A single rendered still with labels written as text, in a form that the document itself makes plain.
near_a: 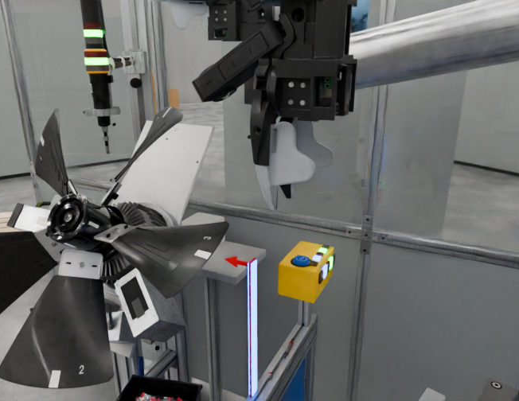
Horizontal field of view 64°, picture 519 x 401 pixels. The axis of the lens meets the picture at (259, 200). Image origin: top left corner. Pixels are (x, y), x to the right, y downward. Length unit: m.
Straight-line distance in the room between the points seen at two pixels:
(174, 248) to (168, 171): 0.45
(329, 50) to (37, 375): 0.86
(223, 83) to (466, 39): 0.28
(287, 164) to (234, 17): 0.41
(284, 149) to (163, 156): 0.95
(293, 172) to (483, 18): 0.28
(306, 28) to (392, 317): 1.33
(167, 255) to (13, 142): 5.57
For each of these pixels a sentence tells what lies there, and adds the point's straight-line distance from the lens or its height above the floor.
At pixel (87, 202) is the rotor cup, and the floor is 1.26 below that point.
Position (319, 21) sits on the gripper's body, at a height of 1.60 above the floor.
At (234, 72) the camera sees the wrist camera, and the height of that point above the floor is 1.55.
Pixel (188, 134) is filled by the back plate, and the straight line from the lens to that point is 1.33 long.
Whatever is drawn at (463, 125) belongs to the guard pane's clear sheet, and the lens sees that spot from 1.38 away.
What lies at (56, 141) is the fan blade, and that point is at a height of 1.36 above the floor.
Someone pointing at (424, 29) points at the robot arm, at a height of 1.60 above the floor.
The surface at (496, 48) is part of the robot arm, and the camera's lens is 0.56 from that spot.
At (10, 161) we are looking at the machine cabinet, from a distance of 6.42.
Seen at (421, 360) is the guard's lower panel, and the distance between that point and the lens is 1.71.
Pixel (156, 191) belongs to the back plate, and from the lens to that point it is 1.29.
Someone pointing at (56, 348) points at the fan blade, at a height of 0.99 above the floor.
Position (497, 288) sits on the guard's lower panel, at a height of 0.88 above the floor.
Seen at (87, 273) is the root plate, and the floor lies 1.09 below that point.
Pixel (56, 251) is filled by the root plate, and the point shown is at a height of 1.12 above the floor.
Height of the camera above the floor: 1.57
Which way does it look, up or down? 19 degrees down
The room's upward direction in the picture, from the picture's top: straight up
